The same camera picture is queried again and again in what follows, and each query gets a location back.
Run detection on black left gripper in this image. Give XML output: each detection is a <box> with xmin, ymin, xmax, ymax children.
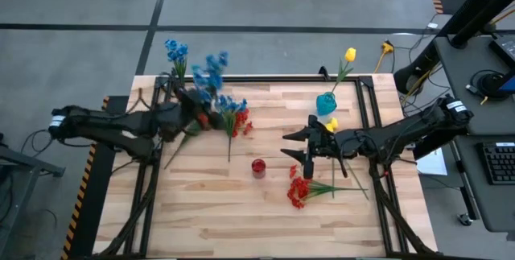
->
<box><xmin>160</xmin><ymin>90</ymin><xmax>225</xmax><ymax>142</ymax></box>

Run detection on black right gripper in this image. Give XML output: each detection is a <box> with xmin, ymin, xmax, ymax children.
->
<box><xmin>280</xmin><ymin>114</ymin><xmax>343</xmax><ymax>179</ymax></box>

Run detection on red artificial flower bunch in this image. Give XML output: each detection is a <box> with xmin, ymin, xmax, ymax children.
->
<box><xmin>286</xmin><ymin>164</ymin><xmax>365</xmax><ymax>210</ymax></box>
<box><xmin>231</xmin><ymin>108</ymin><xmax>255</xmax><ymax>138</ymax></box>
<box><xmin>163</xmin><ymin>113</ymin><xmax>212</xmax><ymax>171</ymax></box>

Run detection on red ribbed glass vase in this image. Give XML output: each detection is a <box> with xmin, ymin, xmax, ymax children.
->
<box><xmin>251</xmin><ymin>158</ymin><xmax>267</xmax><ymax>180</ymax></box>

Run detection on teal glass vase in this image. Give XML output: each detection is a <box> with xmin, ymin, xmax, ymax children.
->
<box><xmin>315</xmin><ymin>92</ymin><xmax>338</xmax><ymax>117</ymax></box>

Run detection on white paper sheet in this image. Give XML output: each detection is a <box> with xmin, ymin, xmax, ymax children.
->
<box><xmin>416</xmin><ymin>147</ymin><xmax>448</xmax><ymax>177</ymax></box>

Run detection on long hazard tape strip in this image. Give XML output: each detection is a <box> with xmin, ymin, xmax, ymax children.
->
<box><xmin>60</xmin><ymin>95</ymin><xmax>110</xmax><ymax>260</ymax></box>

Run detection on grey side table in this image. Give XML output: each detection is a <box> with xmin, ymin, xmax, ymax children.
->
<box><xmin>0</xmin><ymin>133</ymin><xmax>66</xmax><ymax>253</ymax></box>

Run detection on black computer keyboard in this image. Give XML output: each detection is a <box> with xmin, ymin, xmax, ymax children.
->
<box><xmin>476</xmin><ymin>141</ymin><xmax>515</xmax><ymax>186</ymax></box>

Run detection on grey office desk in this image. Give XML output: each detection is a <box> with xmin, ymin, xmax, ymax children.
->
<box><xmin>433</xmin><ymin>34</ymin><xmax>515</xmax><ymax>241</ymax></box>

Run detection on black round device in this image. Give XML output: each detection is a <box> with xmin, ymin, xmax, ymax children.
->
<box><xmin>468</xmin><ymin>68</ymin><xmax>514</xmax><ymax>102</ymax></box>

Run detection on black tablet device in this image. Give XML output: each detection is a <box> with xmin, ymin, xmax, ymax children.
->
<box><xmin>488</xmin><ymin>33</ymin><xmax>515</xmax><ymax>70</ymax></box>

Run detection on black tower fan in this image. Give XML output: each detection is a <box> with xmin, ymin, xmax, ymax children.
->
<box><xmin>448</xmin><ymin>0</ymin><xmax>515</xmax><ymax>50</ymax></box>

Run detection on black aluminium table frame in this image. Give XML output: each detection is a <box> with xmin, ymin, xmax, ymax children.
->
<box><xmin>122</xmin><ymin>74</ymin><xmax>406</xmax><ymax>259</ymax></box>

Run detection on yellow power plug cable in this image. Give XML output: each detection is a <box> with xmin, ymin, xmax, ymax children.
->
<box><xmin>373</xmin><ymin>40</ymin><xmax>395</xmax><ymax>75</ymax></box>

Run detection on black cable bundle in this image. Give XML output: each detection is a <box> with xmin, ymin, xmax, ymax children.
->
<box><xmin>368</xmin><ymin>159</ymin><xmax>438</xmax><ymax>257</ymax></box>
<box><xmin>96</xmin><ymin>159</ymin><xmax>162</xmax><ymax>258</ymax></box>

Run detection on thin black cable loop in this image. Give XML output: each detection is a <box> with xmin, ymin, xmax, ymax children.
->
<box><xmin>19</xmin><ymin>129</ymin><xmax>56</xmax><ymax>156</ymax></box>

